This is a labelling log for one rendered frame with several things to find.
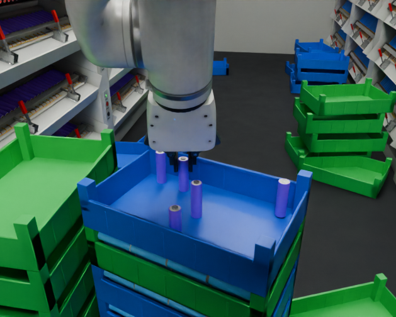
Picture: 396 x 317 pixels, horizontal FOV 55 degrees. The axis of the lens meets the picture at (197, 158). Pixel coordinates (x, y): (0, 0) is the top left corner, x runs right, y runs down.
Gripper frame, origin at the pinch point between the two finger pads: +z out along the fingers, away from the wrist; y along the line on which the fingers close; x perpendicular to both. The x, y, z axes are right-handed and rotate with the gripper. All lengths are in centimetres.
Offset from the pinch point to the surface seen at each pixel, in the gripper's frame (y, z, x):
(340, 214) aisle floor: 52, 63, 23
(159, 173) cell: -4.4, 5.8, 0.9
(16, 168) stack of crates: -33.1, 10.5, 5.9
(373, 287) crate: 47, 44, -8
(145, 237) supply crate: -5.3, -1.5, -15.0
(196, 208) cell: 2.1, 1.4, -8.8
